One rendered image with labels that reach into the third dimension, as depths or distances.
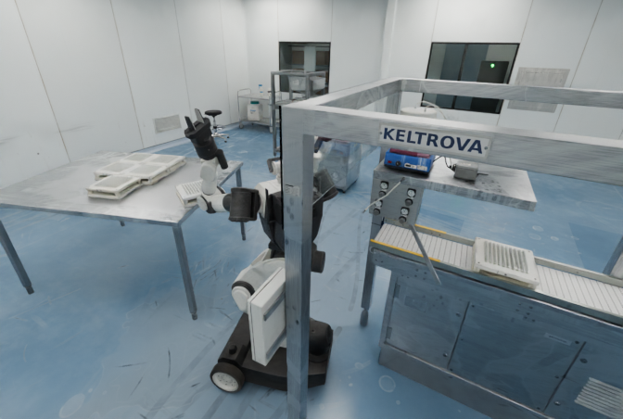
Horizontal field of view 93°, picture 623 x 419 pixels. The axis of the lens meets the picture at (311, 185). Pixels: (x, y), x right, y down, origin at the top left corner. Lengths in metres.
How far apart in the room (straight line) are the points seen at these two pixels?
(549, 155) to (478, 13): 5.81
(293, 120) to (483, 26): 5.78
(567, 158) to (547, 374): 1.49
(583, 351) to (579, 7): 5.36
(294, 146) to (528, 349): 1.53
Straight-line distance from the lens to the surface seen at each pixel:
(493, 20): 6.36
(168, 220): 2.04
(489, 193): 1.34
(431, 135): 0.61
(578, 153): 0.62
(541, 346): 1.87
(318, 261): 1.55
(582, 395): 2.06
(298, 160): 0.72
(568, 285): 1.80
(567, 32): 6.44
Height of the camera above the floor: 1.85
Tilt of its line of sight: 25 degrees down
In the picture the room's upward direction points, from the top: 1 degrees clockwise
